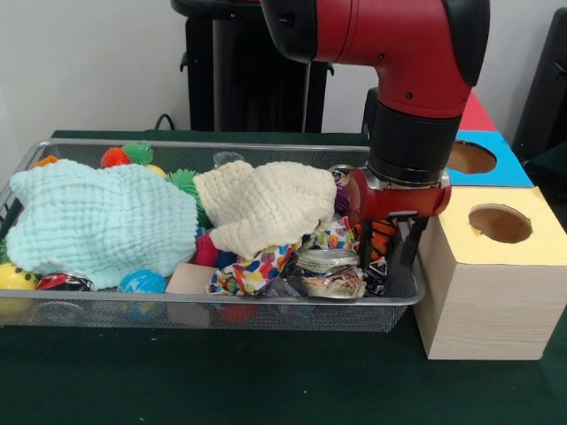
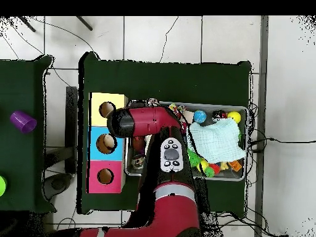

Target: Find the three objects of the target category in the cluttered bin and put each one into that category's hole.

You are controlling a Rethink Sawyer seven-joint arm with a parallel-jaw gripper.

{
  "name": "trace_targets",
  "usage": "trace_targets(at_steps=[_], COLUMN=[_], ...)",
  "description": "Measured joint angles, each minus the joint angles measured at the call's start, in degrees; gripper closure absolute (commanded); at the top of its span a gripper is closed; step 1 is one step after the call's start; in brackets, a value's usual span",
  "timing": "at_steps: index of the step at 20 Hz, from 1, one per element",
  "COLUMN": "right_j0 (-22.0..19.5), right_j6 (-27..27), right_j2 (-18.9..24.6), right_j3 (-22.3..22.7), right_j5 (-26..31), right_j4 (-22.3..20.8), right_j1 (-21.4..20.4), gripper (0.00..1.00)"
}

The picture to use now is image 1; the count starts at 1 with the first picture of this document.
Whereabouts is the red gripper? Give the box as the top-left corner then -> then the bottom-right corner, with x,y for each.
345,166 -> 453,270

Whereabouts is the orange striped tiger plush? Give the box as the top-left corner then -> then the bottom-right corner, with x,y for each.
349,216 -> 402,267

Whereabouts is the cream waffle cloth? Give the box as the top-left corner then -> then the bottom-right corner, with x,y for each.
192,159 -> 338,260

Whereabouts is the clear mesh bin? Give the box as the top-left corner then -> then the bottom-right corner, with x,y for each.
0,139 -> 427,333

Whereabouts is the wooden box with three holes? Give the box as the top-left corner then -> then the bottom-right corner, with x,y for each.
411,90 -> 567,360

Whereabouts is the crushed printed drink can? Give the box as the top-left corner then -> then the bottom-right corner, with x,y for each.
295,248 -> 369,298

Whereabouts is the colourful spotted cloth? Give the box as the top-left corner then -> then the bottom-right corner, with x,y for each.
206,216 -> 355,297

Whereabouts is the beige foam block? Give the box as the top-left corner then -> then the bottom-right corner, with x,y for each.
166,261 -> 212,294

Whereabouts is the dark green table cloth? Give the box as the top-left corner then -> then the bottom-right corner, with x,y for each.
0,128 -> 567,425

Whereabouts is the green spiky ball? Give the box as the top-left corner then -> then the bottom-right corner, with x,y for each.
166,167 -> 213,228

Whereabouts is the blue globe ball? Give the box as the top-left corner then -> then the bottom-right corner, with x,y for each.
118,267 -> 170,296

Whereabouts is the light blue waffle cloth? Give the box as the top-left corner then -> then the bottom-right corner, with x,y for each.
4,158 -> 199,289

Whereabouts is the red and black crushed can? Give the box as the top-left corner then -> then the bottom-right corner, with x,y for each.
35,272 -> 97,292

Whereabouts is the yellow ball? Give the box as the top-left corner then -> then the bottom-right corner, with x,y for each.
0,261 -> 40,315

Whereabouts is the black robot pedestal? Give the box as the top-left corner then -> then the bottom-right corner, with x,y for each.
170,0 -> 336,133

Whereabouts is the black furniture frame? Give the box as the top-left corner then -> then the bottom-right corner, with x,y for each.
511,6 -> 567,165

